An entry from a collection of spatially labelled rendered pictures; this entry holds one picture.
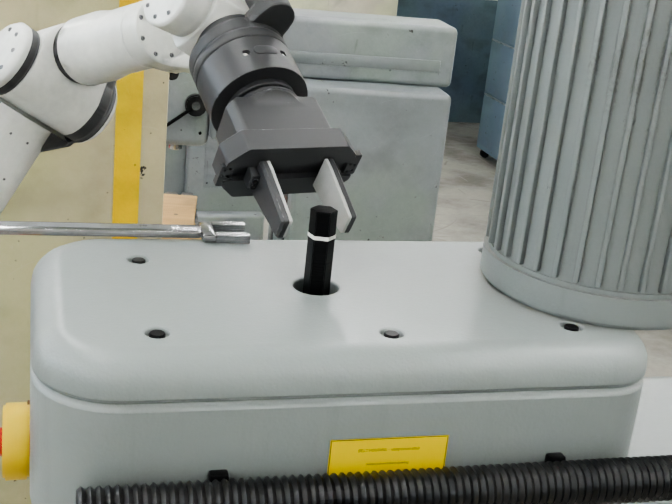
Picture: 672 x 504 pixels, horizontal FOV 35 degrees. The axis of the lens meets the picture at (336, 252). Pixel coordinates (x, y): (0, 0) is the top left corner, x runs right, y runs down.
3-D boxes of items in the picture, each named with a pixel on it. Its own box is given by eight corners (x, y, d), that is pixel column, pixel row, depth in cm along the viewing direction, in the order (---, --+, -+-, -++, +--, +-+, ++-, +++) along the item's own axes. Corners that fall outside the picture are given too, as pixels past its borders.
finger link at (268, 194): (283, 243, 85) (257, 186, 88) (295, 216, 83) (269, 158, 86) (265, 244, 84) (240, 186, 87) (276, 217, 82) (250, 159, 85)
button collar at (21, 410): (2, 495, 82) (1, 426, 80) (4, 455, 88) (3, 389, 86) (29, 494, 83) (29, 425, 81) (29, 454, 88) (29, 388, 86)
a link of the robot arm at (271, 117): (337, 208, 95) (291, 115, 101) (376, 130, 88) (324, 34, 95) (204, 217, 89) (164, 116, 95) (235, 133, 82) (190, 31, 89)
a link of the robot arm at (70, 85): (198, 34, 111) (87, 63, 124) (123, -24, 104) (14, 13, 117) (167, 124, 107) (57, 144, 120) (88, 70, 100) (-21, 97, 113)
